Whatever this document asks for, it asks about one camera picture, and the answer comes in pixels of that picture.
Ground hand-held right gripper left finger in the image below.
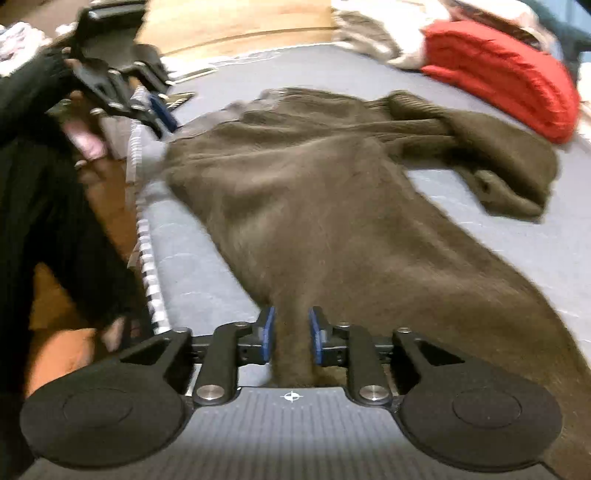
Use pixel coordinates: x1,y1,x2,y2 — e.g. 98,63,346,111
117,305,278,408

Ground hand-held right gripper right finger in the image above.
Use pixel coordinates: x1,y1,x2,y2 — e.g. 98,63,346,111
308,305,462,409

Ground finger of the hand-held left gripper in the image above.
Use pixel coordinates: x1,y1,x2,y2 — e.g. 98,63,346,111
113,44,175,92
68,61,181,140

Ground brown corduroy pants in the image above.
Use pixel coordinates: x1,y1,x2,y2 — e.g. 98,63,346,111
161,87,591,480

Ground person's left hand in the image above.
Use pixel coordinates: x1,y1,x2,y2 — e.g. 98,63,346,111
59,90,112,171

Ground grey printed cloth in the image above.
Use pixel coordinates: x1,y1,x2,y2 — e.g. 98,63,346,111
0,22,54,77

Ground person's leg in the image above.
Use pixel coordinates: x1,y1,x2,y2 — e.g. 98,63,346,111
25,327,100,398

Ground grey quilted mattress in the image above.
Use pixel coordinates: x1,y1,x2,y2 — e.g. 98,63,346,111
124,39,591,372

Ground white and grey blanket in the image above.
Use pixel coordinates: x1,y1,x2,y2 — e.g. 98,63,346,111
331,0,455,71

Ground red folded blanket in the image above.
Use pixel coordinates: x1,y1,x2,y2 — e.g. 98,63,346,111
419,20,581,145

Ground pile of mixed clothes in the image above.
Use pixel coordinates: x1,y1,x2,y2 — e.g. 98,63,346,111
450,0,561,49

